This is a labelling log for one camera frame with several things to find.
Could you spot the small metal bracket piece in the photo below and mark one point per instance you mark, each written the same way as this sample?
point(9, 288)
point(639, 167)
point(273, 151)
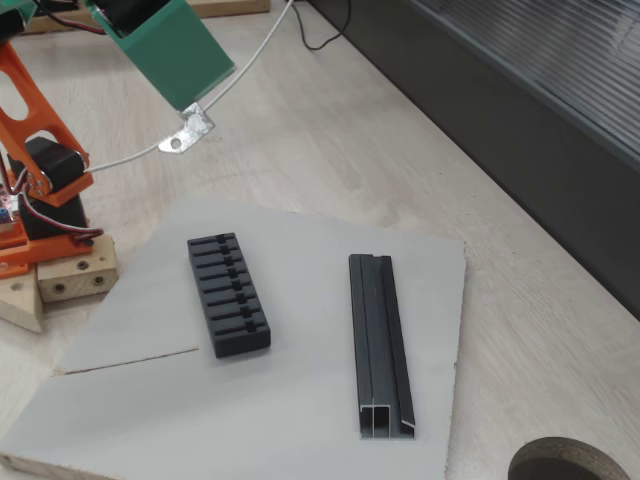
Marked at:
point(192, 127)

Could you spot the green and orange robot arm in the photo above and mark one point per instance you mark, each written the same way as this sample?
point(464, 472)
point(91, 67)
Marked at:
point(52, 162)

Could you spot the orange plastic box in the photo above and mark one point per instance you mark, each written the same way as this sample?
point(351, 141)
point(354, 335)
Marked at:
point(12, 250)

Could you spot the black slotted holder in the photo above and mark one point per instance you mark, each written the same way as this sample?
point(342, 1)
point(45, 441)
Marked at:
point(240, 345)

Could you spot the red controller board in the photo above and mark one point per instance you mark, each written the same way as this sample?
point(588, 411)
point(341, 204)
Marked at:
point(6, 200)

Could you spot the wooden batten with screws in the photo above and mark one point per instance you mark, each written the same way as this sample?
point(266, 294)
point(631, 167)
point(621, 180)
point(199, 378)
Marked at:
point(75, 285)

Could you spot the wooden base plank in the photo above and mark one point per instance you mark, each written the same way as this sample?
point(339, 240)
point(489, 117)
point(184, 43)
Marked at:
point(20, 305)

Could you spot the black aluminium profile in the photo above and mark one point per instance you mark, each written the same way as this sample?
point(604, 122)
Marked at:
point(380, 350)

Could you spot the grey chipboard panel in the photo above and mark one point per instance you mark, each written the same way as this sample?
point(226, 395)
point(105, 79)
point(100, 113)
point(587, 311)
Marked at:
point(200, 415)

